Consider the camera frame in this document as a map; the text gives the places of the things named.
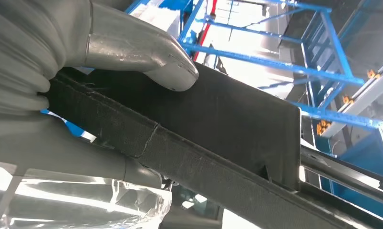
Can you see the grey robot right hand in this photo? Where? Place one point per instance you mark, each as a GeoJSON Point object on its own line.
{"type": "Point", "coordinates": [131, 41]}

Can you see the blue steel shelf rack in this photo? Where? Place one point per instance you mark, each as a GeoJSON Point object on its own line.
{"type": "Point", "coordinates": [273, 63]}

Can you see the red barrier belt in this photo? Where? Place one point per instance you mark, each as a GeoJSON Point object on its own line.
{"type": "Point", "coordinates": [207, 25]}

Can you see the grey metal rail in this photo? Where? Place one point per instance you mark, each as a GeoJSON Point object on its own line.
{"type": "Point", "coordinates": [358, 104]}

